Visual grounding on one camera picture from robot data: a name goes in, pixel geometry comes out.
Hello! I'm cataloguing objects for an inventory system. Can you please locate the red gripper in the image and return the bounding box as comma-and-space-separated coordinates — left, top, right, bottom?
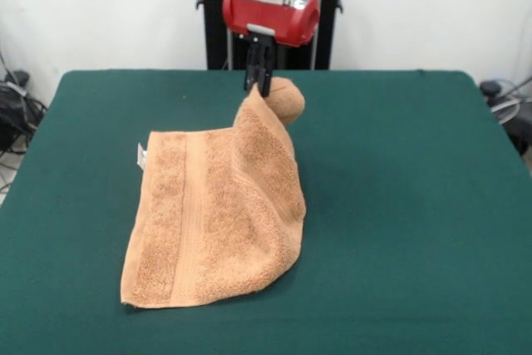
221, 0, 321, 97

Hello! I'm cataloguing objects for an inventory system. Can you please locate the tan terry towel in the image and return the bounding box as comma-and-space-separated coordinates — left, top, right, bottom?
119, 78, 308, 309

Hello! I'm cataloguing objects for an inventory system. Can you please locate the dark green table cloth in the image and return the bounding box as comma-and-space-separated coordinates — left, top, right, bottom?
0, 69, 532, 355

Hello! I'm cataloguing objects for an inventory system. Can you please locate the dark grey stand base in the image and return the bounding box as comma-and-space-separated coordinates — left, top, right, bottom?
479, 78, 532, 159
0, 70, 47, 155

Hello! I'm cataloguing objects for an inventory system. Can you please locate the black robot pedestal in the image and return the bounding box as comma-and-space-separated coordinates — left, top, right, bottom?
193, 0, 362, 71

